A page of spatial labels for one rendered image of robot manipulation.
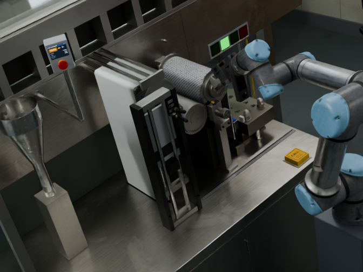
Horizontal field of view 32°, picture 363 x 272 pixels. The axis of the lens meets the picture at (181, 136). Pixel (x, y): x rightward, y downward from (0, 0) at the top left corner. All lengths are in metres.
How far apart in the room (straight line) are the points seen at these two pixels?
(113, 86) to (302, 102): 2.48
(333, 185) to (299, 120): 2.34
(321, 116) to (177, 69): 0.86
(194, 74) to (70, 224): 0.73
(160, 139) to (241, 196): 0.44
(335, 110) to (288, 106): 2.79
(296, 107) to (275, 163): 1.97
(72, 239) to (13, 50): 0.70
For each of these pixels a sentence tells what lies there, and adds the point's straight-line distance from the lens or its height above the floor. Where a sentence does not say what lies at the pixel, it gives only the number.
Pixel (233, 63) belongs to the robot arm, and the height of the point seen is 1.43.
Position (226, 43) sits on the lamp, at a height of 1.18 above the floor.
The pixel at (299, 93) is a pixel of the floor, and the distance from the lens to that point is 4.68.
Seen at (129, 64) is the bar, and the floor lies 1.44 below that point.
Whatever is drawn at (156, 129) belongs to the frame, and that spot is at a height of 1.33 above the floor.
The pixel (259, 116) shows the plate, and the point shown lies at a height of 1.03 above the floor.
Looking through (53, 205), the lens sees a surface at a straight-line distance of 2.25.
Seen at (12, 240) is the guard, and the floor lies 1.36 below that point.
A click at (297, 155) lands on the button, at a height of 0.92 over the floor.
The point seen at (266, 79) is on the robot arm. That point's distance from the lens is 2.11.
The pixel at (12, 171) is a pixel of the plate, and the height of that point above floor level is 1.18.
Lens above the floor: 2.49
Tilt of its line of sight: 34 degrees down
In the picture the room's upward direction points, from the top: 13 degrees counter-clockwise
